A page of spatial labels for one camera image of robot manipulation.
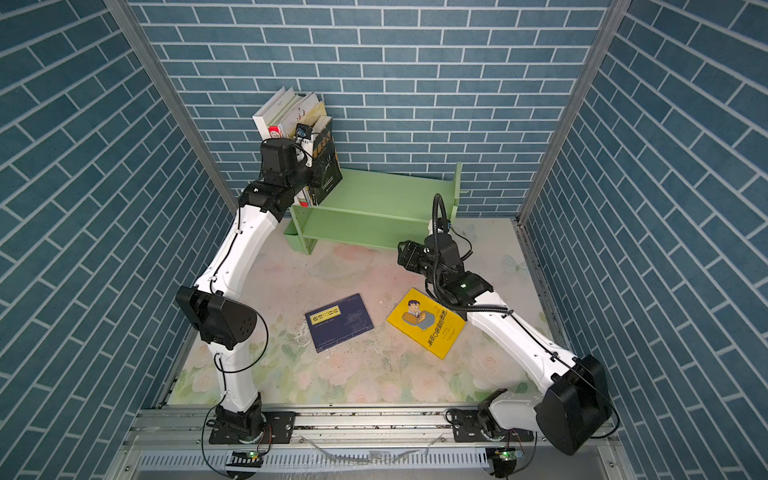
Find black slipcase box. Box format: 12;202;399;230
308;116;342;206

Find green nature encyclopedia book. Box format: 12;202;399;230
268;93;319;162

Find yellow history book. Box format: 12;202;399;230
306;102;327;125

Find white paperback book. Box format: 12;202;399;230
252;88;298;140

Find dark blue book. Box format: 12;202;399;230
305;294;374;353

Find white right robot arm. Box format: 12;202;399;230
397;232;614;455

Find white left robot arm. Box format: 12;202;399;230
175;138;341;443

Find green metal bookshelf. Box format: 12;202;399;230
290;163;462;253

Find green plastic side bin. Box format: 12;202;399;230
283;220;311;255

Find yellow cartoon cover book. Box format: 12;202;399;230
387;288;466;360

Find black corrugated cable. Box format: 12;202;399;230
422;193;514;316

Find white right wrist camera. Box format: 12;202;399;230
428;217;450;235

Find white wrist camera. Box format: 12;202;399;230
428;217;450;235
295;123;314;153

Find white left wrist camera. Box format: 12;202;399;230
295;123;314;153

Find left aluminium corner post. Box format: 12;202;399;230
104;0;238;214

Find aluminium corner post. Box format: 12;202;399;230
517;0;631;226
104;0;238;214

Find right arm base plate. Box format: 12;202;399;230
443;408;534;443

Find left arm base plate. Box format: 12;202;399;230
206;411;296;447

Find aluminium front rail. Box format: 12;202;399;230
106;405;634;479

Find right aluminium corner post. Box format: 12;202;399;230
517;0;631;226

